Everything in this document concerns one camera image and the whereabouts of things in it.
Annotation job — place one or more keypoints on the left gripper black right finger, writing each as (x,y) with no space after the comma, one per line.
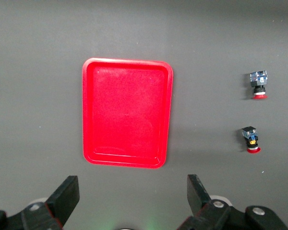
(198,198)

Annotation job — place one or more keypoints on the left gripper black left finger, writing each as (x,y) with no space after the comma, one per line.
(62,198)

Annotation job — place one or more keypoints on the red push button small block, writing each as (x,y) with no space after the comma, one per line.
(249,135)

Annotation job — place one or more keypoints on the red push button large block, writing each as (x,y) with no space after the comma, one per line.
(258,80)

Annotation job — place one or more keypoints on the red plastic tray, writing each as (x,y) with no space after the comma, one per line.
(127,112)

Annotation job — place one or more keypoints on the dark grey table mat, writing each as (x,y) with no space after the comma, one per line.
(38,72)

